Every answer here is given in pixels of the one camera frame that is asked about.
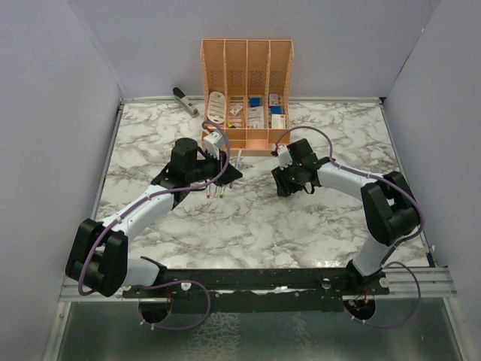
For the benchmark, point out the small white packet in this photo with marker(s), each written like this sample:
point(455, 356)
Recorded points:
point(236, 109)

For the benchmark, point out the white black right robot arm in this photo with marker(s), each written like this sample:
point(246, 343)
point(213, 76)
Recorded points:
point(390, 209)

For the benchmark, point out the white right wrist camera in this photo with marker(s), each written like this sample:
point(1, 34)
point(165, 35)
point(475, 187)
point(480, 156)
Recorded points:
point(281, 152)

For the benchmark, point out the blue eraser box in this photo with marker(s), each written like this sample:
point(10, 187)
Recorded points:
point(276, 110)
point(255, 102)

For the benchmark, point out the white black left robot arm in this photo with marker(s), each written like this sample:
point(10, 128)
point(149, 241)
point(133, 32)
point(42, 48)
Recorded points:
point(99, 259)

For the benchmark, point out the white oval label card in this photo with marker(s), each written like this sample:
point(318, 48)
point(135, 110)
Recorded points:
point(216, 108)

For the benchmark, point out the blue eraser box upper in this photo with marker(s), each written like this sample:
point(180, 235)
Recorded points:
point(255, 102)

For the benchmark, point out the blue eraser box lower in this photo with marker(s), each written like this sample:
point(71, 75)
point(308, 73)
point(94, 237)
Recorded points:
point(276, 110)

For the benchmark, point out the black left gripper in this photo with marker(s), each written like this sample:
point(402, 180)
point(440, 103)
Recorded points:
point(230, 174)

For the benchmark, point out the aluminium table edge rail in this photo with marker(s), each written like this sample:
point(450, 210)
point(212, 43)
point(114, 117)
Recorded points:
point(82, 167)

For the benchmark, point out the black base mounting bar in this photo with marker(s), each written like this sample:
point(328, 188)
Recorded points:
point(259, 290)

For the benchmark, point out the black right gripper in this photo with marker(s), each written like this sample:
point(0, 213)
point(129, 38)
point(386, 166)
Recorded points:
point(283, 187)

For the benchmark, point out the white pen magenta end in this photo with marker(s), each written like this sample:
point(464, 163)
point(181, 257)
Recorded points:
point(236, 165)

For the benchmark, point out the orange plastic desk organizer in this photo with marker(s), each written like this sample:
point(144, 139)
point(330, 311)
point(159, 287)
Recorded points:
point(246, 68)

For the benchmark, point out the white red staples box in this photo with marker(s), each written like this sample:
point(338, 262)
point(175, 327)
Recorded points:
point(278, 121)

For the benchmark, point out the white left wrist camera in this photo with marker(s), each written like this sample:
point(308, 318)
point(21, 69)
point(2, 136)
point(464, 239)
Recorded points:
point(215, 142)

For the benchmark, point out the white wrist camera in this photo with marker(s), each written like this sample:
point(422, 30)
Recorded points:
point(281, 152)
point(215, 142)

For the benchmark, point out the black grey stapler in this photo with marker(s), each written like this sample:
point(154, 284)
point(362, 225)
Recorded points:
point(183, 101)

